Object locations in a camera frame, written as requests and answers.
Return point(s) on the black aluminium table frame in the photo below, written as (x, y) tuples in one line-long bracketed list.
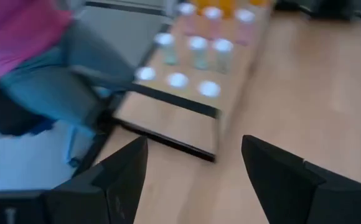
[(90, 155)]

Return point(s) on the small yellow-green pill bottle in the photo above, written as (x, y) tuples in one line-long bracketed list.
[(198, 43)]

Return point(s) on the large orange pill bottle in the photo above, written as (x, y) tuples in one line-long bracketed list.
[(258, 2), (202, 3), (227, 6)]

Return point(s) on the person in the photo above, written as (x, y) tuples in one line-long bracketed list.
[(28, 37)]

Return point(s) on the green bottle with red capsule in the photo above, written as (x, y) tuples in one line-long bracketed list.
[(222, 46)]

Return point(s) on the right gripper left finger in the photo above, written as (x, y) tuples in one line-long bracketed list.
[(115, 186)]

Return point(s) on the black chair seat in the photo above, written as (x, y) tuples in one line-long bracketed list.
[(6, 118)]

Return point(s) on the small yellow pill bottle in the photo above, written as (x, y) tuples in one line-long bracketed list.
[(209, 88)]

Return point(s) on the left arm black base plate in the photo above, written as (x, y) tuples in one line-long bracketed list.
[(317, 7)]

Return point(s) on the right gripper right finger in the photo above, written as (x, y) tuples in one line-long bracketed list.
[(298, 196)]

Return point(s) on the small white-capped pill bottle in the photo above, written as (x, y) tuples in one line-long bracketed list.
[(177, 80)]

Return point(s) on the small pale green pill bottle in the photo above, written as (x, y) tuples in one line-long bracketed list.
[(145, 73)]

